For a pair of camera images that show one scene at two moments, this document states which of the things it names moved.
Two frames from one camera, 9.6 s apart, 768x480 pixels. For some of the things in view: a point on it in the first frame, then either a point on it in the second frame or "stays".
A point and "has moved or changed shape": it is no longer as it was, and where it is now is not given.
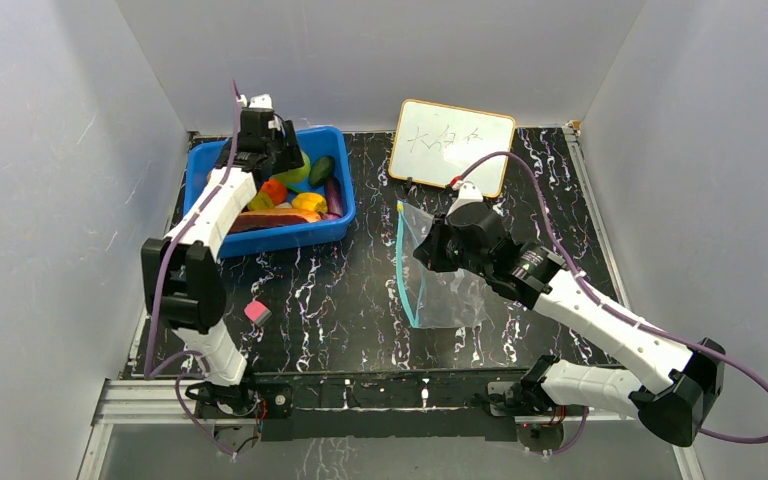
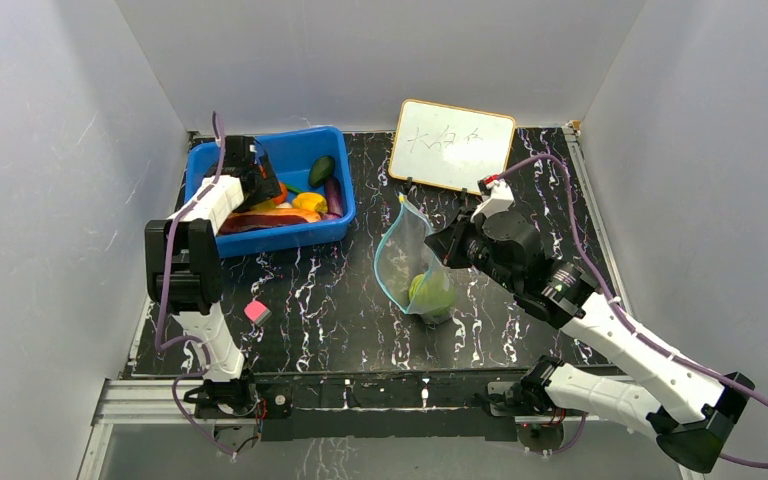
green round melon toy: x=295 y=178 to x=432 y=293
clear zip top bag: x=435 y=298 has moved or changed shape
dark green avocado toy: x=322 y=169 stays
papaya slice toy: x=266 y=217 stays
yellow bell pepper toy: x=310 y=201 stays
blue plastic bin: x=331 y=141 stays
